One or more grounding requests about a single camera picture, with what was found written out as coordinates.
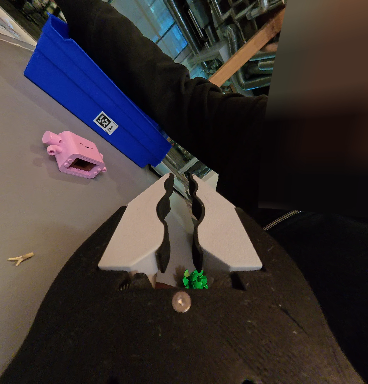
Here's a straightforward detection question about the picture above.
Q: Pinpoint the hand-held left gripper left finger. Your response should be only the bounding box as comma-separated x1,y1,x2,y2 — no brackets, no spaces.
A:
98,173,175,282

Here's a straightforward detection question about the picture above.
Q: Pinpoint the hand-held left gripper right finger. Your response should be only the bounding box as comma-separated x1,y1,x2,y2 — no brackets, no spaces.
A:
188,173,263,273

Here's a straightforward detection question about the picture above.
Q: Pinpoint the pink brick figure pot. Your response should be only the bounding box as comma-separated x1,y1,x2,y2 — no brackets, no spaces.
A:
42,130,107,180

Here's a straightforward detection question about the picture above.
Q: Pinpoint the person's right forearm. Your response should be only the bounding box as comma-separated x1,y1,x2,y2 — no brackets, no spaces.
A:
56,0,270,214

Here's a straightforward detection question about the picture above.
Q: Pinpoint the green leafy plant piece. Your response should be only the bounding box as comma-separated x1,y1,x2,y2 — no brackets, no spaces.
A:
182,269,208,290

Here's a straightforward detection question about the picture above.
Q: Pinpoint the black jacket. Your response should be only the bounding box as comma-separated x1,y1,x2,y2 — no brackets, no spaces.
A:
256,208,368,384

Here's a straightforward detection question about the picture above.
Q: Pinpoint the tan twig piece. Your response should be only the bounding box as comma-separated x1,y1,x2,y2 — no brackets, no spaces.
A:
8,253,35,266

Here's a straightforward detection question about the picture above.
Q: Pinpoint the blue storage bin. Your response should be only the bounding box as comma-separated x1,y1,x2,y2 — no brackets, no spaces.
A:
24,13,172,168

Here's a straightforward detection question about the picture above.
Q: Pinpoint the wooden ceiling beam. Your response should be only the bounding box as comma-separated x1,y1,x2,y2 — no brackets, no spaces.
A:
209,7,286,87

